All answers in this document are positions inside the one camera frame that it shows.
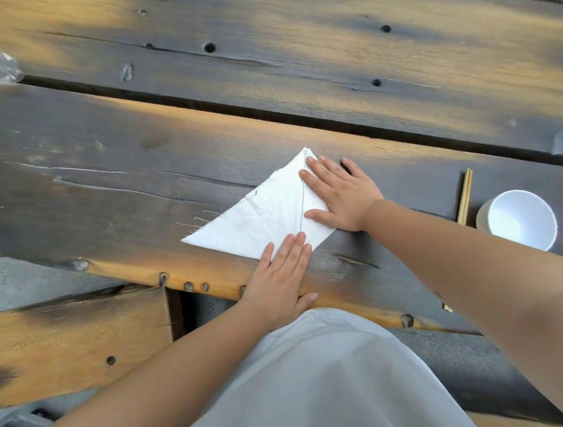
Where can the person's right hand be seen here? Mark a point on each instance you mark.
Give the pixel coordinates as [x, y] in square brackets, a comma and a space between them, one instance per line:
[347, 198]

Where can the person's left hand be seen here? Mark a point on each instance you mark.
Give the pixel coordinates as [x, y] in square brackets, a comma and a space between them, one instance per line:
[275, 292]

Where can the person's left middle finger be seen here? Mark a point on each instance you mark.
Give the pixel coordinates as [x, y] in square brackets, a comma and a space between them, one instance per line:
[295, 253]

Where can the person's right little finger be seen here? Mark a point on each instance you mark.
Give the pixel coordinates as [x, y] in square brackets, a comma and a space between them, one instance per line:
[353, 168]

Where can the person's left thumb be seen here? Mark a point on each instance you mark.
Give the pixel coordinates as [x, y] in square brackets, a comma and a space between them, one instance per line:
[308, 301]

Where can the person's right thumb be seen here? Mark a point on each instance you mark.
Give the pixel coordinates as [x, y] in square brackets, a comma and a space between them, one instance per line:
[319, 215]

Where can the person's right middle finger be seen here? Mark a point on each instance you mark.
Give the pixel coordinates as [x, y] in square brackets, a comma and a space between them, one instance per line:
[323, 169]

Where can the person's left little finger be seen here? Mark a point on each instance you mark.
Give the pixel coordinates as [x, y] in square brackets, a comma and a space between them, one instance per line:
[266, 257]

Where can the white cloth napkin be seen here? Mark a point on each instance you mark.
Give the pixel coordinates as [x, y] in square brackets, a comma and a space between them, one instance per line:
[259, 215]

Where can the person's left forearm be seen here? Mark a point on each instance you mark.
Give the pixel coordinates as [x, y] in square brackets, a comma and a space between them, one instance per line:
[176, 374]

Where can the person's right forearm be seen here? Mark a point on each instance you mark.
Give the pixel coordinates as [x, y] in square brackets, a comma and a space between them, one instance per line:
[462, 272]

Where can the person's white garment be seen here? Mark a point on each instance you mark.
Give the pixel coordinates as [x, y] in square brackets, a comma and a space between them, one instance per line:
[334, 374]

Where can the wooden chopstick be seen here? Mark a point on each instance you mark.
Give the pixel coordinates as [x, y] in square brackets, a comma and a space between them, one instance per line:
[467, 198]
[462, 198]

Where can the white cup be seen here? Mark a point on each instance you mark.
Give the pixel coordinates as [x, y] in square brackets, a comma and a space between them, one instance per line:
[521, 220]

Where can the wooden bench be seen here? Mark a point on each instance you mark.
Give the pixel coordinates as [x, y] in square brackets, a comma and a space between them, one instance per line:
[79, 343]

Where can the clear plastic wrapper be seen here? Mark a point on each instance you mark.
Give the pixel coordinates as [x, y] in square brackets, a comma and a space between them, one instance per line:
[8, 68]

